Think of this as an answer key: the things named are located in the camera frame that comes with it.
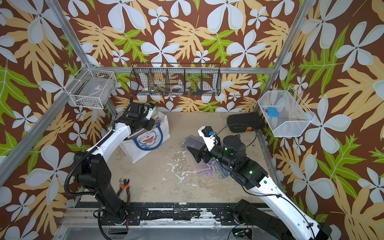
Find blue small object in basket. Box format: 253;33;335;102
266;107;279;118

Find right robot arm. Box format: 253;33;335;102
188;126;332;240

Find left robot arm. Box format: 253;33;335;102
64;100;156;224

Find white canvas tote bag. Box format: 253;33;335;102
120;111;171;164

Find black zippered case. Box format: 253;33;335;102
227;113;265;133

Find orange handled pliers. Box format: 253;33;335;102
117;179;131;203

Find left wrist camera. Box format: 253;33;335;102
145;103;156;120

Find black wire basket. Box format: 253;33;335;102
129;63;222;96

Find purple mesh pouch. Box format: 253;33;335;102
182;135;216;177

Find white mesh basket right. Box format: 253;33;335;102
258;88;315;138

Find white wire basket left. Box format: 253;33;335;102
66;64;117;109

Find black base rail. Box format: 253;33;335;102
98;202;262;226

